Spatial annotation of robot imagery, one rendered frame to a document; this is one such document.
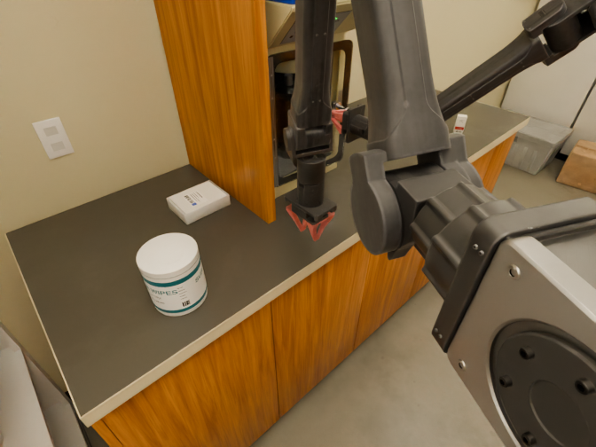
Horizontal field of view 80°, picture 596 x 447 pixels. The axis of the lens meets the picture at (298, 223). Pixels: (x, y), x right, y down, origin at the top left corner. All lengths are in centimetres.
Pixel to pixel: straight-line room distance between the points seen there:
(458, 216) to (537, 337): 9
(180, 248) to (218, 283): 16
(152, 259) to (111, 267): 27
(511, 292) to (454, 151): 17
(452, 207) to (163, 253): 66
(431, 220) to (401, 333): 176
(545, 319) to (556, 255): 4
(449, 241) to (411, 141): 11
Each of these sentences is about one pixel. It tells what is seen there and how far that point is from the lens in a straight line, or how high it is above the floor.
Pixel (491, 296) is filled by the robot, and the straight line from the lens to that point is 24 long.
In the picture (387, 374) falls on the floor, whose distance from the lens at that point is 189.
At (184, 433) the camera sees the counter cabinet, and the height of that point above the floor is 55.
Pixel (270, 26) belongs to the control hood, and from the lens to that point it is 95.
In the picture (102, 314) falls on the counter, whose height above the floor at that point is 94.
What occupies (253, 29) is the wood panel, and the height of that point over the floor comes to 147.
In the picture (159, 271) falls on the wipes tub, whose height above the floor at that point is 109.
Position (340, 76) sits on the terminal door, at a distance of 118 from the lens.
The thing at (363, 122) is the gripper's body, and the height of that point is 122.
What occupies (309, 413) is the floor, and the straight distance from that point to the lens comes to 177.
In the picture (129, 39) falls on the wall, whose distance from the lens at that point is 130.
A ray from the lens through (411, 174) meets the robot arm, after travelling 34.
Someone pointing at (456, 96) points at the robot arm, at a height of 135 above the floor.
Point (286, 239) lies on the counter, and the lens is 104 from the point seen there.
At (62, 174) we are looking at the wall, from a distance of 135.
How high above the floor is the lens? 164
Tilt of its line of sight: 40 degrees down
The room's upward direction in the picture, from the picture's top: straight up
